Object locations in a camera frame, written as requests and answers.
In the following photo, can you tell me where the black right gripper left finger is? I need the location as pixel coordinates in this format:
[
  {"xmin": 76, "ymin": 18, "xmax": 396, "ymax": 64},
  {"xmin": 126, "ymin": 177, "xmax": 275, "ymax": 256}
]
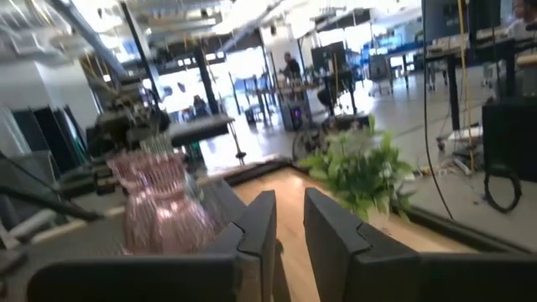
[{"xmin": 27, "ymin": 189, "xmax": 278, "ymax": 302}]

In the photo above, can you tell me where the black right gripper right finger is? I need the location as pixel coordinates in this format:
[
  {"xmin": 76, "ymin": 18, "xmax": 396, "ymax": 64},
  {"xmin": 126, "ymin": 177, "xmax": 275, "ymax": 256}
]
[{"xmin": 304, "ymin": 187, "xmax": 537, "ymax": 302}]

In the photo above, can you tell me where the pink ribbed glass candle holder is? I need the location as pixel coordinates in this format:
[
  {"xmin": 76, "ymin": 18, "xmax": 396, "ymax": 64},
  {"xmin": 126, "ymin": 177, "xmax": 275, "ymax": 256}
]
[{"xmin": 106, "ymin": 149, "xmax": 217, "ymax": 256}]

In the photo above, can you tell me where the small green potted plant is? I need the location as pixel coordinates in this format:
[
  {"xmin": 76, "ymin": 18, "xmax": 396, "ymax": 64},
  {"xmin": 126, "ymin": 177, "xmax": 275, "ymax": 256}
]
[{"xmin": 298, "ymin": 115, "xmax": 416, "ymax": 223}]

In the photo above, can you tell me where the computer tower with purple light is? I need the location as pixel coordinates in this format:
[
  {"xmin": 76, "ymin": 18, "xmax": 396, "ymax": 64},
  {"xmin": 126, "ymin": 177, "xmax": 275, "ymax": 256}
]
[{"xmin": 281, "ymin": 98, "xmax": 314, "ymax": 132}]

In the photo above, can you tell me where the black desk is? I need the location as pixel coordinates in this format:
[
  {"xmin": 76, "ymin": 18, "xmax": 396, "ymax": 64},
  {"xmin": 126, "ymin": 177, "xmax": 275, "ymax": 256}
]
[{"xmin": 166, "ymin": 113, "xmax": 236, "ymax": 148}]

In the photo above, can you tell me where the person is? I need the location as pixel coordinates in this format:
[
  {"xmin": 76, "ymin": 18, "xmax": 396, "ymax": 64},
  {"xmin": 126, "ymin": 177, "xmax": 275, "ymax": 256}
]
[
  {"xmin": 507, "ymin": 0, "xmax": 537, "ymax": 41},
  {"xmin": 279, "ymin": 51, "xmax": 302, "ymax": 81},
  {"xmin": 191, "ymin": 94, "xmax": 210, "ymax": 119}
]

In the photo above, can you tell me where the black computer monitor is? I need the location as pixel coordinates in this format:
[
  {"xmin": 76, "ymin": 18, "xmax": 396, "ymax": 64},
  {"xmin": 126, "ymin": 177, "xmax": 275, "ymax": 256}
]
[
  {"xmin": 421, "ymin": 0, "xmax": 503, "ymax": 43},
  {"xmin": 310, "ymin": 40, "xmax": 347, "ymax": 73}
]

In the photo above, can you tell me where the black cabinet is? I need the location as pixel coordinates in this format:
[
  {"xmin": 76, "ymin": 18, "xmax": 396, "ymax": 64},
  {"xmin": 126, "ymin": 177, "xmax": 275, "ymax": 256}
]
[{"xmin": 481, "ymin": 96, "xmax": 537, "ymax": 184}]

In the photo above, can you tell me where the long black cable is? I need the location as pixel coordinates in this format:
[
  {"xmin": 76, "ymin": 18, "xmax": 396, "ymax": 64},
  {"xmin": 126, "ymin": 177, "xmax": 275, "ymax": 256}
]
[{"xmin": 421, "ymin": 41, "xmax": 456, "ymax": 221}]

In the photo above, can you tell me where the black coiled cable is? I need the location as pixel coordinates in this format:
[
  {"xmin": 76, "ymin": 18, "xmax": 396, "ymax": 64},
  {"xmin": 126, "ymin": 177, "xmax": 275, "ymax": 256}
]
[{"xmin": 482, "ymin": 164, "xmax": 524, "ymax": 214}]

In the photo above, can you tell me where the yellow hanging cord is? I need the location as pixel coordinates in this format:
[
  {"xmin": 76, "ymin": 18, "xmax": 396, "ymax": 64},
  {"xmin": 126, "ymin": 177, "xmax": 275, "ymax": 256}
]
[{"xmin": 456, "ymin": 0, "xmax": 477, "ymax": 173}]

